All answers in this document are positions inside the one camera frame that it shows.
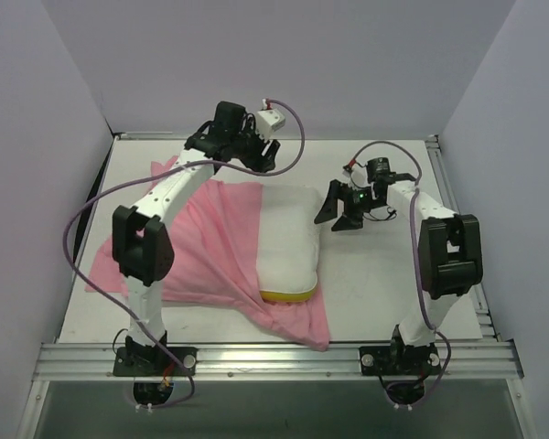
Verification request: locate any aluminium front frame rail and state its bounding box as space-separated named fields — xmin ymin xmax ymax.
xmin=33 ymin=339 xmax=523 ymax=382

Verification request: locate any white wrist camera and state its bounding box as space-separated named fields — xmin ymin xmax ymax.
xmin=343 ymin=165 xmax=366 ymax=187
xmin=254 ymin=109 xmax=285 ymax=141

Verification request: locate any white pillow yellow edge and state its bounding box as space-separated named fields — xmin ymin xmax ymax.
xmin=256 ymin=186 xmax=322 ymax=303

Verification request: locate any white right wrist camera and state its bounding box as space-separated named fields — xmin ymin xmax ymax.
xmin=343 ymin=165 xmax=366 ymax=187

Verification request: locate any aluminium right side rail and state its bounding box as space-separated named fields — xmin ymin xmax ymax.
xmin=415 ymin=141 xmax=495 ymax=338

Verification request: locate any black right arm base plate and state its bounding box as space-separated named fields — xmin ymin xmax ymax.
xmin=359 ymin=344 xmax=442 ymax=377

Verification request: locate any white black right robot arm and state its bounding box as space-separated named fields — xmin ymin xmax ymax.
xmin=314 ymin=157 xmax=483 ymax=374

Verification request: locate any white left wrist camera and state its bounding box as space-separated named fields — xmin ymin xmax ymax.
xmin=254 ymin=109 xmax=285 ymax=141

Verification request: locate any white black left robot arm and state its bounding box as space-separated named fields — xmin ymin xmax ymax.
xmin=112 ymin=102 xmax=285 ymax=376

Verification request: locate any pink fabric pillowcase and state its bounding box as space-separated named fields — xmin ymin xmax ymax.
xmin=85 ymin=155 xmax=331 ymax=352

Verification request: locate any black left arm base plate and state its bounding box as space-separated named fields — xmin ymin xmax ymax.
xmin=112 ymin=347 xmax=198 ymax=378

